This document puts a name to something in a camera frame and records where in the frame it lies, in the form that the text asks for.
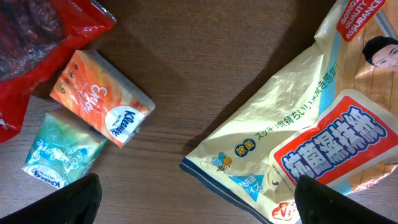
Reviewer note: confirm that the yellow wet wipes pack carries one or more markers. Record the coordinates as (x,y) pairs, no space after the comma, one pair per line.
(330,114)

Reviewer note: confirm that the orange Kleenex tissue pack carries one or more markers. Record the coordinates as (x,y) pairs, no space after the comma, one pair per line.
(102,96)

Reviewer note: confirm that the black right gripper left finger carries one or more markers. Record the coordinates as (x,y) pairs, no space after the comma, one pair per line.
(78,202)

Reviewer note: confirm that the red candy bag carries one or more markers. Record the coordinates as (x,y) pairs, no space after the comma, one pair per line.
(37,38)

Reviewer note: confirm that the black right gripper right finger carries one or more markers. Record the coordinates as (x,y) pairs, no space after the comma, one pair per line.
(319,204)

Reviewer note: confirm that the green Kleenex tissue pack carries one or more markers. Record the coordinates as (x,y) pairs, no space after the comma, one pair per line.
(64,149)

